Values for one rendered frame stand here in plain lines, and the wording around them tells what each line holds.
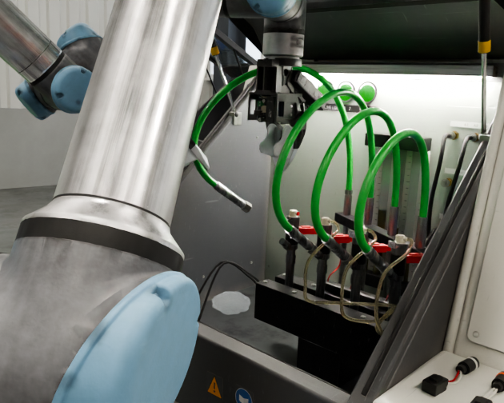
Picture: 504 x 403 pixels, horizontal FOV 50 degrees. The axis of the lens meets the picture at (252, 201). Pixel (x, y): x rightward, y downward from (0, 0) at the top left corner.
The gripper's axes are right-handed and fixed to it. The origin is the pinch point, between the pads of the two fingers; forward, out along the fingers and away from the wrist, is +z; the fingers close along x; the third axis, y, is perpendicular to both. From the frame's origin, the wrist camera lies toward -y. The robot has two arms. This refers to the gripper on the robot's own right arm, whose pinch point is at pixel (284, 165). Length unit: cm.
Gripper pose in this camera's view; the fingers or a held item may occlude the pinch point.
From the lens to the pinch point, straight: 106.6
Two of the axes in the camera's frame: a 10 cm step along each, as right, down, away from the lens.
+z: -0.4, 9.8, 2.1
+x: 7.3, 1.7, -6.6
